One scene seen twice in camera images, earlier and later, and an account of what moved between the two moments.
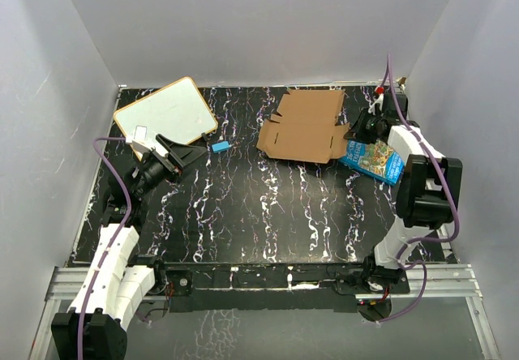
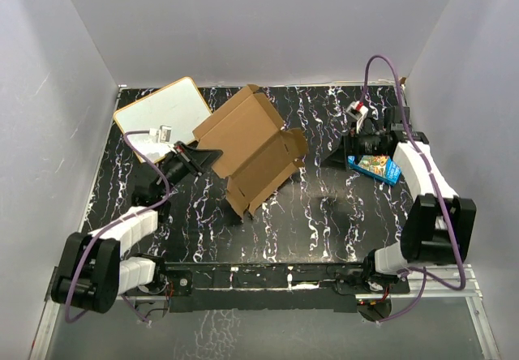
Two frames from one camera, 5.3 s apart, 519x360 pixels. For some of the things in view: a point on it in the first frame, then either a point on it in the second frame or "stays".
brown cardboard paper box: (305, 128) → (259, 156)
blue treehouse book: (375, 159) stays
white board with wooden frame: (178, 112) stays
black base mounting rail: (270, 287) stays
